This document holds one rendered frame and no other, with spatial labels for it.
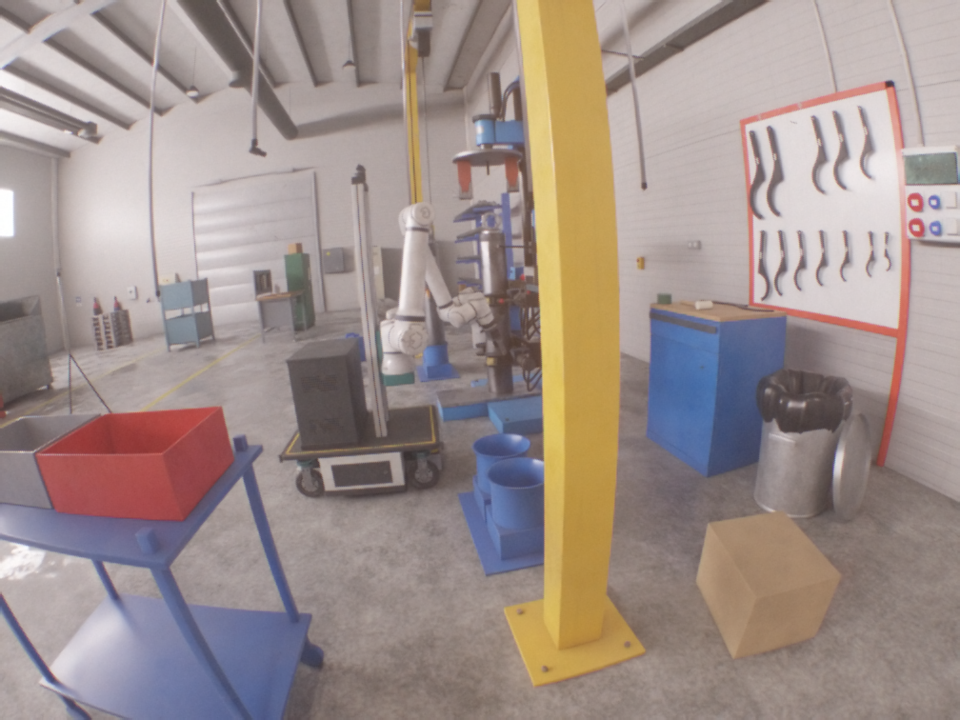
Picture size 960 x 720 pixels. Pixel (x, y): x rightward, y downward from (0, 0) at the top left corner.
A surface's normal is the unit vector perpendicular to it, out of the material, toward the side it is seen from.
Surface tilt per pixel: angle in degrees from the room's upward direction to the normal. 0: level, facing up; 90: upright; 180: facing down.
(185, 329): 90
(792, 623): 90
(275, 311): 90
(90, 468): 90
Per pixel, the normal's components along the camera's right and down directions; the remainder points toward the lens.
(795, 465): -0.66, 0.25
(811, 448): -0.41, 0.28
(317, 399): 0.14, 0.22
